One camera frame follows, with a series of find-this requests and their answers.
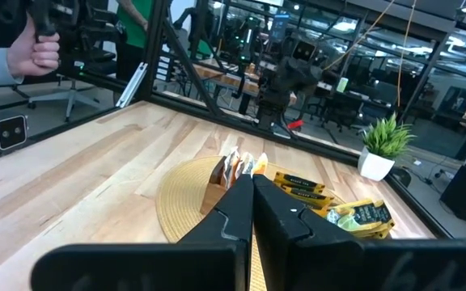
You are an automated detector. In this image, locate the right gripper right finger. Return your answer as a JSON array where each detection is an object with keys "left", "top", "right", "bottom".
[{"left": 252, "top": 173, "right": 366, "bottom": 291}]

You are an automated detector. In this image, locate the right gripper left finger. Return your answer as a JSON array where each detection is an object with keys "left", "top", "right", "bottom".
[{"left": 178, "top": 173, "right": 255, "bottom": 291}]

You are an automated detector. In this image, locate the brown wooden tea box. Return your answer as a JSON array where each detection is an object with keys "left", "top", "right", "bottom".
[{"left": 199, "top": 155, "right": 234, "bottom": 216}]

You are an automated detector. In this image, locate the green yellow tea bag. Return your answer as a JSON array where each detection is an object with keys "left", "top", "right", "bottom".
[{"left": 324, "top": 197, "right": 396, "bottom": 240}]

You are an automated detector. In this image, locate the round woven straw placemat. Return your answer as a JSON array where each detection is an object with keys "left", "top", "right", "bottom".
[{"left": 155, "top": 155, "right": 350, "bottom": 291}]

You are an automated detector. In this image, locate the wooden top desk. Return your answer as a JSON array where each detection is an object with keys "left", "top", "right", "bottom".
[{"left": 194, "top": 60, "right": 299, "bottom": 106}]

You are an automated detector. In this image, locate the dark blue office chair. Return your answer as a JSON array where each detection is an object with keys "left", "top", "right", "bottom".
[{"left": 354, "top": 80, "right": 402, "bottom": 137}]

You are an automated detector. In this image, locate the green plant in white pot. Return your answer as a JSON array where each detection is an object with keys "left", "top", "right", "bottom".
[{"left": 356, "top": 112, "right": 417, "bottom": 183}]

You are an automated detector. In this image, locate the white aluminium bar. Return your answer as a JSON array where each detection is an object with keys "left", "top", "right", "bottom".
[{"left": 115, "top": 61, "right": 150, "bottom": 109}]

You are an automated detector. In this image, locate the person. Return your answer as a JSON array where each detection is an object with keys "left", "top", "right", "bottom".
[{"left": 115, "top": 0, "right": 155, "bottom": 82}]

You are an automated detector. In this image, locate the black floor case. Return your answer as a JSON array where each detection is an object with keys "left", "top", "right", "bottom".
[{"left": 438, "top": 164, "right": 466, "bottom": 228}]

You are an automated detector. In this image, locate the black white office chair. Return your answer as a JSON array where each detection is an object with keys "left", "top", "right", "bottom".
[{"left": 27, "top": 40, "right": 121, "bottom": 124}]

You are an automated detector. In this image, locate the person's hand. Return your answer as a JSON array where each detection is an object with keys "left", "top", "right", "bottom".
[{"left": 6, "top": 15, "right": 61, "bottom": 78}]

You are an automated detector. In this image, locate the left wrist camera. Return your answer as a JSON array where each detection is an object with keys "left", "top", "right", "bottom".
[{"left": 291, "top": 40, "right": 318, "bottom": 65}]

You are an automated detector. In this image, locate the orange hanging cable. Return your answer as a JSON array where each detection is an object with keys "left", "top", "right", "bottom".
[
  {"left": 396, "top": 0, "right": 419, "bottom": 108},
  {"left": 321, "top": 0, "right": 398, "bottom": 74}
]

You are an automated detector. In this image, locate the black table camera box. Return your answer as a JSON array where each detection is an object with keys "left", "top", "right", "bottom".
[{"left": 0, "top": 109, "right": 31, "bottom": 154}]

